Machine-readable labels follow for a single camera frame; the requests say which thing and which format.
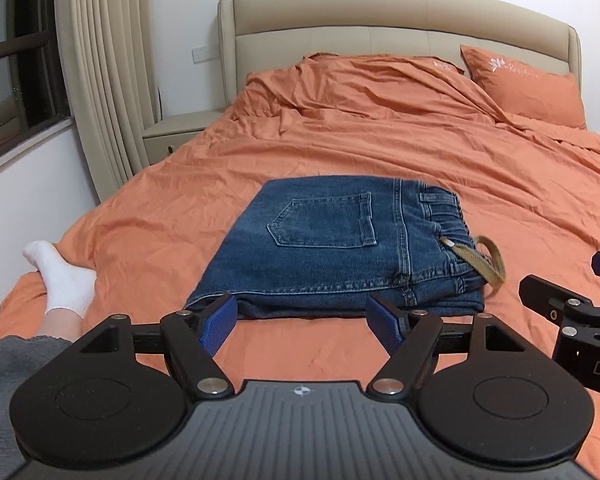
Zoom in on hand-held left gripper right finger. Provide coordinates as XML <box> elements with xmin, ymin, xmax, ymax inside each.
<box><xmin>365</xmin><ymin>295</ymin><xmax>530</xmax><ymax>403</ymax></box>

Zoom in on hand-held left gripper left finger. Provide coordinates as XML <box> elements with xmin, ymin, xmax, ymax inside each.
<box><xmin>79</xmin><ymin>294</ymin><xmax>239</xmax><ymax>401</ymax></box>

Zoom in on blue denim pants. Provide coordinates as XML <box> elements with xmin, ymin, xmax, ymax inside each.
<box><xmin>184</xmin><ymin>176</ymin><xmax>486</xmax><ymax>322</ymax></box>

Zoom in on person's bare leg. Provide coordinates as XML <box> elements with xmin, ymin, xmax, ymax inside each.
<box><xmin>39</xmin><ymin>307</ymin><xmax>85</xmax><ymax>342</ymax></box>

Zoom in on orange duvet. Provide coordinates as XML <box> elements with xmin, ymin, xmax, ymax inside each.
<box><xmin>0</xmin><ymin>52</ymin><xmax>600</xmax><ymax>480</ymax></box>

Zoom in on beige nightstand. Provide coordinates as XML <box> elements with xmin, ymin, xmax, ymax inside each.
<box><xmin>141</xmin><ymin>107</ymin><xmax>229</xmax><ymax>167</ymax></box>

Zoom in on orange pillow with white print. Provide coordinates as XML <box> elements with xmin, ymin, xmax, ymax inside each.
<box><xmin>459</xmin><ymin>44</ymin><xmax>588</xmax><ymax>130</ymax></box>
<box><xmin>430</xmin><ymin>57</ymin><xmax>467</xmax><ymax>76</ymax></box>

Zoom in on leg with white sock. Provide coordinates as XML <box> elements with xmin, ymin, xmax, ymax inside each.
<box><xmin>0</xmin><ymin>335</ymin><xmax>76</xmax><ymax>468</ymax></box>

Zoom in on beige pleated curtain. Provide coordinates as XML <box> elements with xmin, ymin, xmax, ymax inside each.
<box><xmin>54</xmin><ymin>0</ymin><xmax>162</xmax><ymax>206</ymax></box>

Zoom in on beige padded headboard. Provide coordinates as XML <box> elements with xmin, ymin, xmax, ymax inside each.
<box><xmin>216</xmin><ymin>0</ymin><xmax>588</xmax><ymax>131</ymax></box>

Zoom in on dark framed window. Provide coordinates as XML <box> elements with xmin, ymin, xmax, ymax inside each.
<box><xmin>0</xmin><ymin>0</ymin><xmax>74</xmax><ymax>172</ymax></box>

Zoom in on khaki strap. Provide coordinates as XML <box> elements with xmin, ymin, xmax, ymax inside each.
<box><xmin>440</xmin><ymin>234</ymin><xmax>507</xmax><ymax>289</ymax></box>

